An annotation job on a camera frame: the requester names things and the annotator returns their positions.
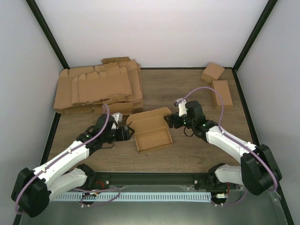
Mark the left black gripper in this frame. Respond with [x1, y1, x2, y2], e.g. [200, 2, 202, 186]
[103, 126, 135, 143]

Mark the cardboard box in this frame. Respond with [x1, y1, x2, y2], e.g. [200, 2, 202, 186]
[211, 80, 233, 109]
[201, 62, 225, 83]
[126, 107, 173, 153]

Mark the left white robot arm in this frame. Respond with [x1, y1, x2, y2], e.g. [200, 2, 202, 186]
[11, 113, 135, 218]

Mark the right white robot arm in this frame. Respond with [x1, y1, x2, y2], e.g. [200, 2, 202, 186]
[164, 99, 282, 195]

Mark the stack of flat cardboard blanks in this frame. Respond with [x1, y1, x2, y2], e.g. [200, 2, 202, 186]
[53, 57, 143, 115]

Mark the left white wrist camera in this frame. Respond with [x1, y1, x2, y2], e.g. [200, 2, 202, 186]
[111, 112, 123, 130]

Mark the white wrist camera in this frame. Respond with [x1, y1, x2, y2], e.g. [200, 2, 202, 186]
[174, 98, 187, 117]
[111, 112, 123, 130]

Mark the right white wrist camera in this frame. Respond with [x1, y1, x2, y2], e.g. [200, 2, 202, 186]
[174, 98, 187, 117]

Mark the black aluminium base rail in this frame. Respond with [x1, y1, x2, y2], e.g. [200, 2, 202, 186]
[30, 172, 277, 188]

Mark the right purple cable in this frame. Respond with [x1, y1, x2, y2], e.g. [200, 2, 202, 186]
[177, 86, 278, 192]

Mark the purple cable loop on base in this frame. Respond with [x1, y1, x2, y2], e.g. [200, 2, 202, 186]
[80, 184, 124, 209]

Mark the light blue slotted cable duct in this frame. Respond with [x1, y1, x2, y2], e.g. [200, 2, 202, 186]
[54, 192, 211, 203]

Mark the black frame post right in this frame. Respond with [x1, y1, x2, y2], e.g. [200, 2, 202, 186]
[233, 0, 278, 72]

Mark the black frame post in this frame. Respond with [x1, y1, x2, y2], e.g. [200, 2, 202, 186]
[233, 0, 278, 72]
[26, 0, 70, 69]

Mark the black frame post left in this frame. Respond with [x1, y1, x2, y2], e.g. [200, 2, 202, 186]
[26, 0, 70, 69]

